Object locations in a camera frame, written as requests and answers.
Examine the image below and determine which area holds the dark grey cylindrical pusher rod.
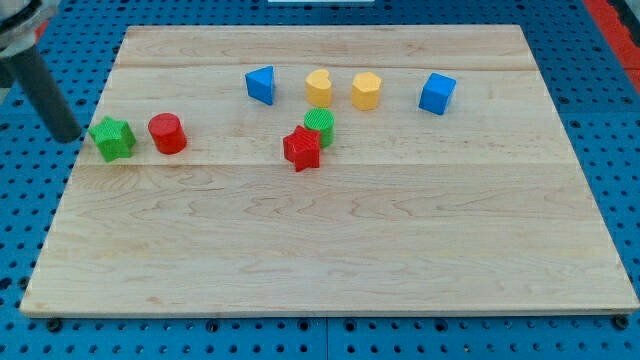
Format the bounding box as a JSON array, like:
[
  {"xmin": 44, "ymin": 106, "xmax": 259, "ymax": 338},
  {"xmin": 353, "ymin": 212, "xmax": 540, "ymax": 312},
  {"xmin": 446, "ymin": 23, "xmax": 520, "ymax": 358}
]
[{"xmin": 3, "ymin": 45, "xmax": 81, "ymax": 143}]

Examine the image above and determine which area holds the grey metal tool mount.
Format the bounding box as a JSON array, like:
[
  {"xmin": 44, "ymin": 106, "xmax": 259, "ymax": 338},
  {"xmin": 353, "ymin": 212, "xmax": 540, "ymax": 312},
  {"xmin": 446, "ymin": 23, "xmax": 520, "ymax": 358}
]
[{"xmin": 1, "ymin": 0, "xmax": 60, "ymax": 58}]

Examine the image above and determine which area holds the green star block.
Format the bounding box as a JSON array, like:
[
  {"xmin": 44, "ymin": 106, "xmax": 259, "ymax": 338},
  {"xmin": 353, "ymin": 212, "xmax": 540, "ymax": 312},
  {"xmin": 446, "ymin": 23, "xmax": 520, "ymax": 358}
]
[{"xmin": 88, "ymin": 116, "xmax": 136, "ymax": 162}]

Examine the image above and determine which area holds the red star block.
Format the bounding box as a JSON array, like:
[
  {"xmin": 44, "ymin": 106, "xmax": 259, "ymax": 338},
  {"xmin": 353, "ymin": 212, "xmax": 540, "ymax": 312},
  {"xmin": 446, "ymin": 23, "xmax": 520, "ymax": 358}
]
[{"xmin": 283, "ymin": 125, "xmax": 321, "ymax": 172}]

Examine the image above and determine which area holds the red cylinder block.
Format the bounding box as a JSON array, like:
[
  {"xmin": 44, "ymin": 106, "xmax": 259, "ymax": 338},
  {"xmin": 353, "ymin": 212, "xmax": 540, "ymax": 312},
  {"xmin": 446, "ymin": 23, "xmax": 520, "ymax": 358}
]
[{"xmin": 147, "ymin": 113, "xmax": 187, "ymax": 155}]

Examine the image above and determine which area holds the blue triangle block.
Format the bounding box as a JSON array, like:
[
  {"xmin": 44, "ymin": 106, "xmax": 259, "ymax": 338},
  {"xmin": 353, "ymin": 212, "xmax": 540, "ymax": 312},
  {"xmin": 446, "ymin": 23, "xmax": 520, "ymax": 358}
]
[{"xmin": 245, "ymin": 65, "xmax": 275, "ymax": 106}]

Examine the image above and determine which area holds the yellow heart block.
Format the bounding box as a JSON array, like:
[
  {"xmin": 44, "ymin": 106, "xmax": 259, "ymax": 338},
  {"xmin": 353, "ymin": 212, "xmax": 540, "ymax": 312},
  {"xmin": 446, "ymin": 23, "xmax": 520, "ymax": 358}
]
[{"xmin": 305, "ymin": 69, "xmax": 332, "ymax": 108}]

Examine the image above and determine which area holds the green cylinder block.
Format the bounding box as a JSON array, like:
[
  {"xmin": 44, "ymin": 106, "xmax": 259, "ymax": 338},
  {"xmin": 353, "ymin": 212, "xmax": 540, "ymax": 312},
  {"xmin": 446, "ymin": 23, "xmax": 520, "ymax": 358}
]
[{"xmin": 304, "ymin": 108, "xmax": 335, "ymax": 148}]

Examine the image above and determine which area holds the light wooden board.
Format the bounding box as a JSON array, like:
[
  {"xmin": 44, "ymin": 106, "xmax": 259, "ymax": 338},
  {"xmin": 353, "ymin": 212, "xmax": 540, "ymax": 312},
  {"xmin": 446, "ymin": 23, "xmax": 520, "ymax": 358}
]
[{"xmin": 21, "ymin": 25, "xmax": 639, "ymax": 318}]

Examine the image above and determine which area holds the yellow hexagon block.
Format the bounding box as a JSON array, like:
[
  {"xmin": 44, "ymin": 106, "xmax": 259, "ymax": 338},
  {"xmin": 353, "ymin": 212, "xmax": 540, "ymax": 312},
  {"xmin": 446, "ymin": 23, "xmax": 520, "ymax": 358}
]
[{"xmin": 351, "ymin": 72, "xmax": 382, "ymax": 111}]

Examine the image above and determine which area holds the blue cube block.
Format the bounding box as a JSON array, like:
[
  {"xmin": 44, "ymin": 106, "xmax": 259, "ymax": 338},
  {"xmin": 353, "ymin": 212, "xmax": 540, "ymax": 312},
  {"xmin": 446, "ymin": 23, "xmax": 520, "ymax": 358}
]
[{"xmin": 418, "ymin": 73, "xmax": 457, "ymax": 115}]

